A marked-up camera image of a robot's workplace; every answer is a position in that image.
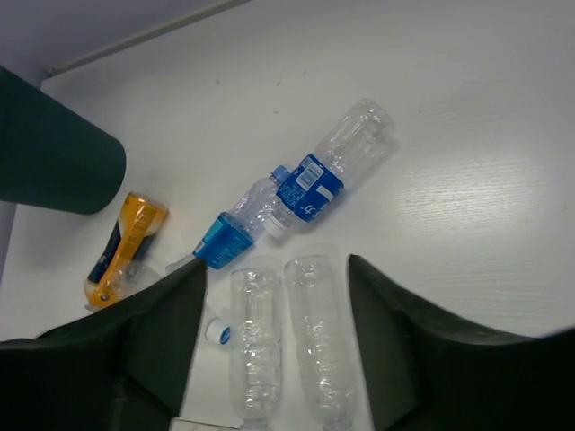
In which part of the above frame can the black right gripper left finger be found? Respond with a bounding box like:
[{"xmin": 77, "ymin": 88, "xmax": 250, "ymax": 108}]
[{"xmin": 1, "ymin": 259, "xmax": 208, "ymax": 430}]

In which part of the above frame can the white blue bottle cap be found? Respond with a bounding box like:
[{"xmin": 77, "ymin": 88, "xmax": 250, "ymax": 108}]
[{"xmin": 204, "ymin": 318, "xmax": 231, "ymax": 347}]

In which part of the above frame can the light blue label bottle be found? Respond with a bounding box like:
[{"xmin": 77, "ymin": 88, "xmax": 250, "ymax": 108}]
[{"xmin": 165, "ymin": 164, "xmax": 290, "ymax": 274}]

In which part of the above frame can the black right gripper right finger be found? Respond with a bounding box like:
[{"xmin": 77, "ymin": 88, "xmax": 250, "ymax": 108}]
[{"xmin": 348, "ymin": 255, "xmax": 574, "ymax": 430}]

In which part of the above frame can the clear bottle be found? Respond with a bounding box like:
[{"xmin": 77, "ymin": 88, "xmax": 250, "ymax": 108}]
[
  {"xmin": 284, "ymin": 255, "xmax": 357, "ymax": 430},
  {"xmin": 229, "ymin": 265, "xmax": 282, "ymax": 430}
]

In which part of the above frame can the clear bottle right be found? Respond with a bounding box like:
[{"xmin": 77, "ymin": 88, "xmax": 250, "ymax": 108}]
[{"xmin": 284, "ymin": 255, "xmax": 357, "ymax": 430}]

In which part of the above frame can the crushed orange label bottle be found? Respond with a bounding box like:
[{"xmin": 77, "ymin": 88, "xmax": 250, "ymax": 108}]
[{"xmin": 84, "ymin": 192, "xmax": 169, "ymax": 310}]

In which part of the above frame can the clear bottle left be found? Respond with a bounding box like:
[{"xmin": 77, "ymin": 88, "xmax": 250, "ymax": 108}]
[{"xmin": 229, "ymin": 265, "xmax": 282, "ymax": 430}]

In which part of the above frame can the dark blue label bottle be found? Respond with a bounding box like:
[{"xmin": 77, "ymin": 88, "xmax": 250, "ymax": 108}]
[{"xmin": 264, "ymin": 99, "xmax": 396, "ymax": 238}]

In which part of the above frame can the dark green plastic bin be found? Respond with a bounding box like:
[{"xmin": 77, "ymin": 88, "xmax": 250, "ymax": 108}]
[{"xmin": 0, "ymin": 68, "xmax": 127, "ymax": 215}]

